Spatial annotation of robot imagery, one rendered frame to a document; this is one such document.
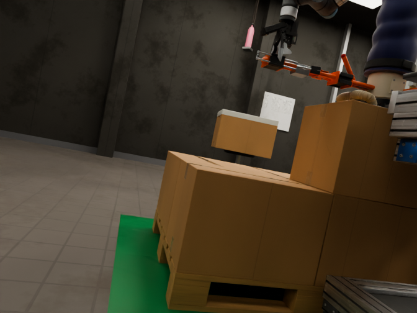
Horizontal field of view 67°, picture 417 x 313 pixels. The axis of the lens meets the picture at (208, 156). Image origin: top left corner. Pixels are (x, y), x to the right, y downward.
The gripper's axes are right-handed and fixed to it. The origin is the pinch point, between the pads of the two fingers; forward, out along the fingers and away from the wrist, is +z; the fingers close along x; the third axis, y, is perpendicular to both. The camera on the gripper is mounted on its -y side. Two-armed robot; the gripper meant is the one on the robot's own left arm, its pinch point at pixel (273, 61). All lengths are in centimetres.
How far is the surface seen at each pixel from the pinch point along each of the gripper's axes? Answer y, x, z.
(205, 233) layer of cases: -22, -24, 77
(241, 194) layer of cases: -11, -23, 59
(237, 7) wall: 88, 528, -251
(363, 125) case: 36.8, -21.0, 22.2
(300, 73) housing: 12.6, -2.4, 2.9
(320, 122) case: 29.3, -0.1, 22.2
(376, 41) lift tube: 50, 1, -23
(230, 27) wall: 83, 528, -207
